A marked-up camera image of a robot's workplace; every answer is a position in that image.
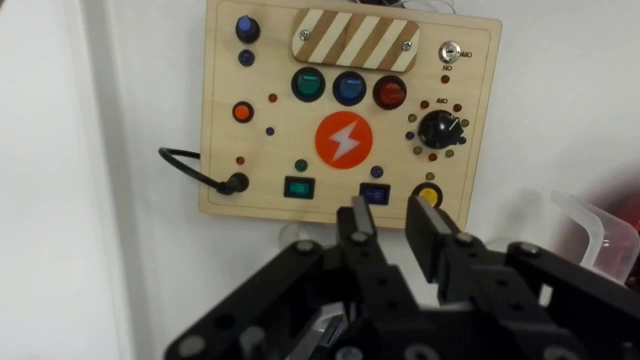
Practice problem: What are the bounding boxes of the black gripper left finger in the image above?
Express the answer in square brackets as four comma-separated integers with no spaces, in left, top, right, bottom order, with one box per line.
[334,194,388,283]

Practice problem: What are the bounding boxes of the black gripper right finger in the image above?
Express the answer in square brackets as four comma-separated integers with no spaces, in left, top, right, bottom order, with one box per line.
[403,194,476,286]

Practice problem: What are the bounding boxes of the wooden button board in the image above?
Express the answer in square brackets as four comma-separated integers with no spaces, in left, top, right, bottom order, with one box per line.
[195,0,504,230]

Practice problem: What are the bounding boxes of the clear plastic measuring cup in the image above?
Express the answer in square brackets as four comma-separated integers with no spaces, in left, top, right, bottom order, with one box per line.
[546,189,640,289]

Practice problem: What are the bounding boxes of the white plastic tray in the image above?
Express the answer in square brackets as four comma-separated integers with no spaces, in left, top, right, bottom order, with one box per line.
[78,0,640,360]

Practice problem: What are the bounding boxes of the black cable loop on board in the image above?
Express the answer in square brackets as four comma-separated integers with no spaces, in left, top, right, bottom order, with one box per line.
[155,146,251,198]

